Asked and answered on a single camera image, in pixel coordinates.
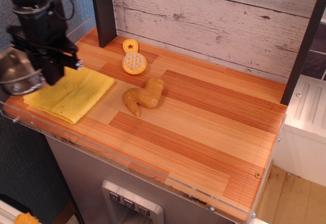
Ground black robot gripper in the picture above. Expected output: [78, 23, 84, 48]
[7, 12, 83, 86]

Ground stainless steel metal pot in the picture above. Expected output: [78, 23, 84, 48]
[1, 46, 46, 96]

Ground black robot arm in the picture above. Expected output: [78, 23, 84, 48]
[7, 0, 82, 85]

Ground yellow folded cloth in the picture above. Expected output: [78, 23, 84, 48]
[23, 67, 115, 124]

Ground yellow toy scrub brush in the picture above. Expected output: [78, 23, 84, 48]
[122, 39, 147, 75]

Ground toy chicken wing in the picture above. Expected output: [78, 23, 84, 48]
[123, 78, 165, 116]

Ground grey toy fridge cabinet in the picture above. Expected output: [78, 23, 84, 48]
[46, 136, 231, 223]

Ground orange object bottom left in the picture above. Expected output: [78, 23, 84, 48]
[13, 213, 39, 224]

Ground silver dispenser button panel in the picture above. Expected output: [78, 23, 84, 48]
[102, 180, 165, 223]

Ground clear acrylic table guard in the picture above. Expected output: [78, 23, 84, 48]
[0, 17, 287, 222]

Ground white toy cabinet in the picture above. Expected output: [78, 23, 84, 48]
[272, 75, 325, 186]

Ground dark left shelf post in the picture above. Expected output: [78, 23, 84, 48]
[92, 0, 117, 47]

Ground dark shelf post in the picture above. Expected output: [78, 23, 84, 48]
[281, 0, 325, 105]
[92, 0, 117, 47]

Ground dark right shelf post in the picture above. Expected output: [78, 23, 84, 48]
[281, 0, 325, 105]

